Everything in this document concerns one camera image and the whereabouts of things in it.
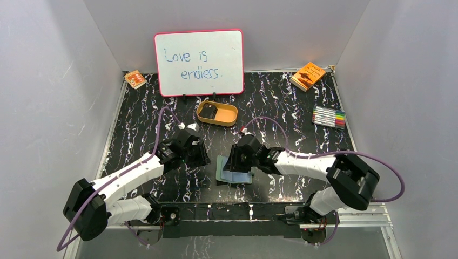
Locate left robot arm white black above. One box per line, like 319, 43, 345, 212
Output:
63, 124, 210, 241

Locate black VIP card stack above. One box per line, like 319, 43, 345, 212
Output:
198, 104, 218, 119

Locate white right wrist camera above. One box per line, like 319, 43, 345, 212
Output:
240, 128, 255, 138

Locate orange oval tray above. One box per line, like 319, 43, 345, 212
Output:
196, 101, 238, 127

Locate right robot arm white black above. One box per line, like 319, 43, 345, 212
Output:
224, 134, 380, 223

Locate orange book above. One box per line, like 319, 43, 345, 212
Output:
289, 62, 326, 92

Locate pink framed whiteboard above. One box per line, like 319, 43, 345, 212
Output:
153, 29, 245, 97

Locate small orange card box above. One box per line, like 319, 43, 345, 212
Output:
124, 70, 147, 89

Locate coloured marker pen set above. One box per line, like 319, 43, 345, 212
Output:
312, 106, 346, 130

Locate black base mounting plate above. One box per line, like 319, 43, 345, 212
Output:
127, 202, 339, 240

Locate mint green card holder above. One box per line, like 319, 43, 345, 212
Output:
215, 155, 253, 185

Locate aluminium frame rail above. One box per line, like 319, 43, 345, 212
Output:
64, 200, 401, 258

